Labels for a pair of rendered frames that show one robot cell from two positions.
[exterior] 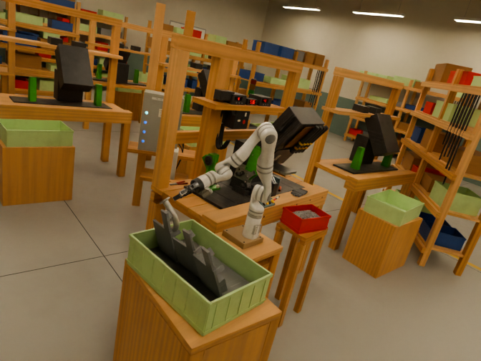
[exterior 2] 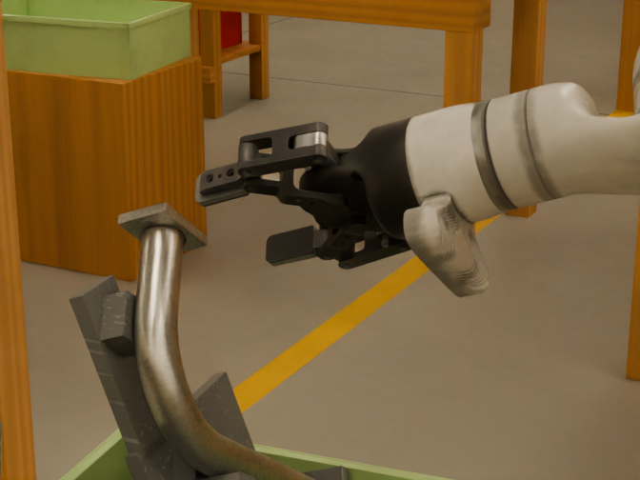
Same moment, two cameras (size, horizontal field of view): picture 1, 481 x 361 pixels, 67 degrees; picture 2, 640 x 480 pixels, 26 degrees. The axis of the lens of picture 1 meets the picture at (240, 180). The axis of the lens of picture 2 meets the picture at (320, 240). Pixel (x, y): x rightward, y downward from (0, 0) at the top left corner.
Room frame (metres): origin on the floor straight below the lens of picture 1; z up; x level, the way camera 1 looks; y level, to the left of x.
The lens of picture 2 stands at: (1.42, -0.59, 1.49)
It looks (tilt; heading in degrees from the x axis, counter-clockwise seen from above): 19 degrees down; 71
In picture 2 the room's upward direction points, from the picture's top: straight up
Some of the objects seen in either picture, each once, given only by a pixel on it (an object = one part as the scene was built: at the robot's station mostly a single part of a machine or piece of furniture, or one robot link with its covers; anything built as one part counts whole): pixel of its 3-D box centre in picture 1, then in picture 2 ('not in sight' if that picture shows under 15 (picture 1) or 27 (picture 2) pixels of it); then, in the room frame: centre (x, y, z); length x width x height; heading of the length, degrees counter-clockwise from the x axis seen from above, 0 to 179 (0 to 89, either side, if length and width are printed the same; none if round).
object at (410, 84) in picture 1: (398, 117); not in sight; (10.90, -4.07, 1.12); 3.22 x 0.55 x 2.23; 44
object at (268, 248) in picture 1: (247, 243); not in sight; (2.02, -0.13, 0.83); 0.32 x 0.32 x 0.04; 50
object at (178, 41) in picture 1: (249, 56); not in sight; (3.05, 0.15, 1.89); 1.50 x 0.09 x 0.09; 143
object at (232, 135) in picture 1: (226, 135); not in sight; (3.09, 0.20, 1.23); 1.30 x 0.05 x 0.09; 143
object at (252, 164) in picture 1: (258, 159); not in sight; (2.77, -0.10, 1.17); 0.13 x 0.12 x 0.20; 143
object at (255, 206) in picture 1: (258, 199); not in sight; (2.02, -0.13, 1.13); 0.09 x 0.09 x 0.17; 68
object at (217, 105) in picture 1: (243, 104); not in sight; (3.03, 0.11, 1.52); 0.90 x 0.25 x 0.04; 143
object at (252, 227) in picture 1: (253, 223); not in sight; (2.02, -0.13, 0.97); 0.09 x 0.09 x 0.17; 57
